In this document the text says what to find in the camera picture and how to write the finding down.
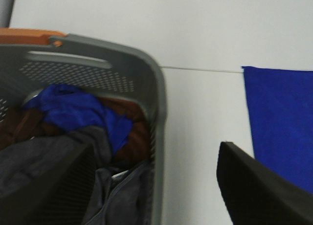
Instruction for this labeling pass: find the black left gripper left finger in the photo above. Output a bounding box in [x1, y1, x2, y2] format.
[0, 145, 95, 225]

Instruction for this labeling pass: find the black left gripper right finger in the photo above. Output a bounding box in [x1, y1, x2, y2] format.
[216, 142, 313, 225]

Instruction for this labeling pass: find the blue towel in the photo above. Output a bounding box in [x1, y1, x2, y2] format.
[243, 66, 313, 193]
[22, 84, 133, 154]

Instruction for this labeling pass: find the grey towel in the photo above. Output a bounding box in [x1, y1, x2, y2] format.
[0, 126, 152, 225]

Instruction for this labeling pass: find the brown towel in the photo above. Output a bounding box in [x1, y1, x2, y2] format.
[0, 97, 151, 165]

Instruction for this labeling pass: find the grey perforated plastic basket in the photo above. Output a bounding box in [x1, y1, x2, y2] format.
[0, 34, 167, 225]

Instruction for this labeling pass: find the orange object behind basket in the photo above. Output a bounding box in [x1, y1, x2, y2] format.
[0, 28, 67, 45]

